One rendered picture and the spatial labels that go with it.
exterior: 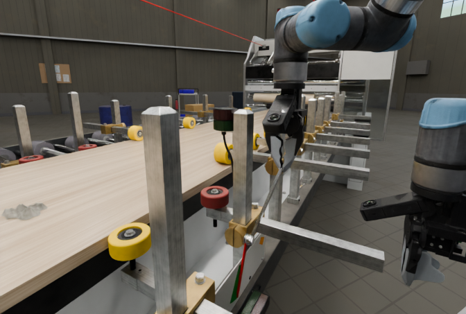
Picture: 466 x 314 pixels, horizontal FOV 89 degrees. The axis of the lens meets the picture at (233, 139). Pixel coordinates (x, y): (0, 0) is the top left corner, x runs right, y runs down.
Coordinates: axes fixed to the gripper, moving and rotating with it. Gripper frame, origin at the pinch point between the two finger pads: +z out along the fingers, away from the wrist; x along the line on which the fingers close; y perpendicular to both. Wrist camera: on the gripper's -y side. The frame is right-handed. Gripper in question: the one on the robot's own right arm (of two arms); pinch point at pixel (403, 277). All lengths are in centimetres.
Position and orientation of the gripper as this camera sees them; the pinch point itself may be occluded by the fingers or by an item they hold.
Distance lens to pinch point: 65.0
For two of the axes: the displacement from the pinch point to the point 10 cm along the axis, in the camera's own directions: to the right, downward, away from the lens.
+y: 8.7, 1.1, -4.8
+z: 0.0, 9.8, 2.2
